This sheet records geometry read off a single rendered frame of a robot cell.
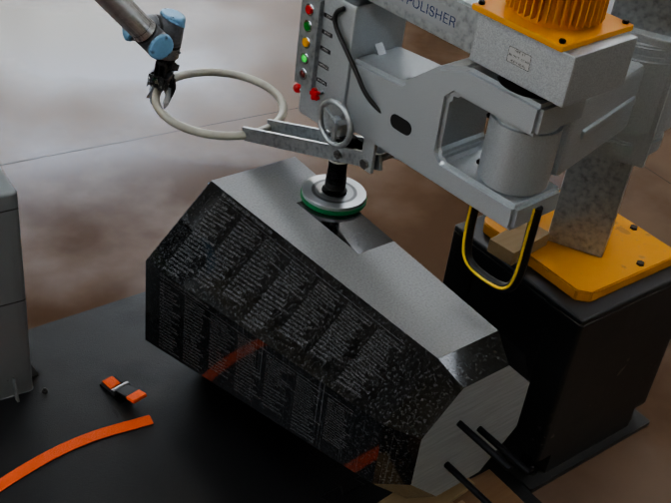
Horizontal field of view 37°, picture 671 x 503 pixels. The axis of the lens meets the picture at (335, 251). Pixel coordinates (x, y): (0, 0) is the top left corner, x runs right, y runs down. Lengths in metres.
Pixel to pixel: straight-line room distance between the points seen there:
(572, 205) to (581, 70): 1.00
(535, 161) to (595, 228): 0.80
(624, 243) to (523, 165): 1.00
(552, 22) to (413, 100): 0.52
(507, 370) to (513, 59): 0.90
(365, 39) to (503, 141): 0.57
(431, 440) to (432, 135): 0.83
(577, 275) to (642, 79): 0.67
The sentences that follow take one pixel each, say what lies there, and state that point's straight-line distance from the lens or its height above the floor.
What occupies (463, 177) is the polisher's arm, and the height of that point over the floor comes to 1.25.
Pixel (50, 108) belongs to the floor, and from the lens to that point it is 5.57.
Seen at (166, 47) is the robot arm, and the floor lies 1.17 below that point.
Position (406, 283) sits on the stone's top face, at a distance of 2.98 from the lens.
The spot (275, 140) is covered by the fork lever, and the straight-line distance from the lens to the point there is 3.39.
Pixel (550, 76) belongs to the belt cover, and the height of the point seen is 1.65.
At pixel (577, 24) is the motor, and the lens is 2.45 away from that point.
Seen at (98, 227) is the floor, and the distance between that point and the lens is 4.61.
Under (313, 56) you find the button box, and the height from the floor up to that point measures 1.36.
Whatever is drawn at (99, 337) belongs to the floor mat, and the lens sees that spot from 3.98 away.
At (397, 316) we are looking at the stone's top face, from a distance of 2.85.
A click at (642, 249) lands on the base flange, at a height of 0.78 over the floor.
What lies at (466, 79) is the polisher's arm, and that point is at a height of 1.52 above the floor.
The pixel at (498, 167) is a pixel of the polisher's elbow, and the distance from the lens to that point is 2.64.
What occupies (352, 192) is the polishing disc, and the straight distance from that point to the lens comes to 3.32.
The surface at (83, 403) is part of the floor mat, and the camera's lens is 3.72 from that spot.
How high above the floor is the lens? 2.60
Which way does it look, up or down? 35 degrees down
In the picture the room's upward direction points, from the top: 8 degrees clockwise
